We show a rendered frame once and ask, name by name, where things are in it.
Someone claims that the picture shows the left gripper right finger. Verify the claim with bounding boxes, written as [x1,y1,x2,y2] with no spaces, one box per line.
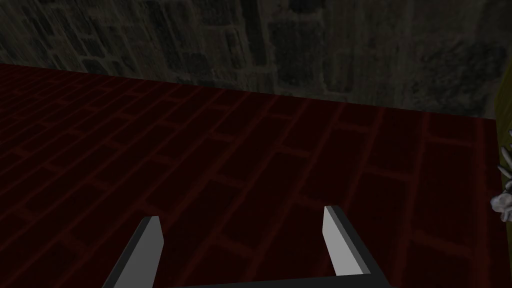
[322,205,381,278]

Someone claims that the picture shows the olive yellow door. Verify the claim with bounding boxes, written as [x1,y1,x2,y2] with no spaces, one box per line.
[495,59,512,189]

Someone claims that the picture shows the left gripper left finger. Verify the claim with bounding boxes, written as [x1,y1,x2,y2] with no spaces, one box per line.
[102,215,165,288]

